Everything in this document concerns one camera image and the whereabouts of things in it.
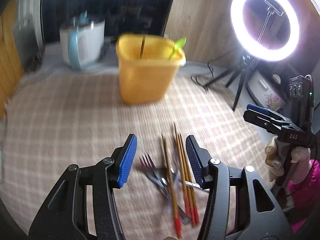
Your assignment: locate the metal spoon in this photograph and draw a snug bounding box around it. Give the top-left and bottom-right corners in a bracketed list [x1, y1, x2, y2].
[154, 167, 209, 193]

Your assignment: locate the metal fork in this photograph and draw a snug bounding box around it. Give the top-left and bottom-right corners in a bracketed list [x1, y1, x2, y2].
[139, 153, 191, 224]

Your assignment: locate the right gloved hand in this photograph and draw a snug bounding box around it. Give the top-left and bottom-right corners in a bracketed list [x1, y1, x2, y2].
[265, 136, 311, 184]

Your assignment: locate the pink sleeve forearm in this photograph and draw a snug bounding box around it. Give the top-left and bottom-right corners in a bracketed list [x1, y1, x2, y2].
[288, 158, 319, 233]

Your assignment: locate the black power cable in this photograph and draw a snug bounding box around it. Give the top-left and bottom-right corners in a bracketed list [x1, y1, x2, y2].
[190, 49, 235, 93]

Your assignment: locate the floral white rice cooker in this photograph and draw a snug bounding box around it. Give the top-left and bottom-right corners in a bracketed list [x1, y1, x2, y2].
[247, 70, 286, 111]

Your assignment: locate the yellow plastic utensil bin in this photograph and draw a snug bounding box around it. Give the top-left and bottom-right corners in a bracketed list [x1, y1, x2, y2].
[116, 34, 186, 105]

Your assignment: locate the white ring light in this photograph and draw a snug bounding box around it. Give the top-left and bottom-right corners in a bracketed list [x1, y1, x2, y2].
[230, 0, 299, 62]

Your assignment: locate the left wooden panel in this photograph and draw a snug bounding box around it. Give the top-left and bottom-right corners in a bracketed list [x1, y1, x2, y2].
[0, 0, 24, 119]

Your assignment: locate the black tripod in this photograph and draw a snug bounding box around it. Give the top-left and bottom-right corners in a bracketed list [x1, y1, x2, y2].
[202, 52, 260, 111]

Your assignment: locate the green plastic spoon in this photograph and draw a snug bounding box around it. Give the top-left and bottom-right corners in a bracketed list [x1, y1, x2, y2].
[169, 37, 187, 59]

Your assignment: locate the white blue electric kettle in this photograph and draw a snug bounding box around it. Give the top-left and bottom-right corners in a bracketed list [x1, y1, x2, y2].
[60, 11, 105, 71]

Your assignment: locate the wooden board panel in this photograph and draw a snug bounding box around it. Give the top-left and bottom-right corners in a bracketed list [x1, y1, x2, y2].
[165, 0, 241, 68]

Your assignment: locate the pink plaid tablecloth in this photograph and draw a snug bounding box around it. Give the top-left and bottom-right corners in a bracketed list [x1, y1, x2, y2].
[1, 75, 268, 232]

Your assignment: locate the black camera module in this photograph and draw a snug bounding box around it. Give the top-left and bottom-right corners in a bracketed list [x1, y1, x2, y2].
[289, 74, 314, 132]

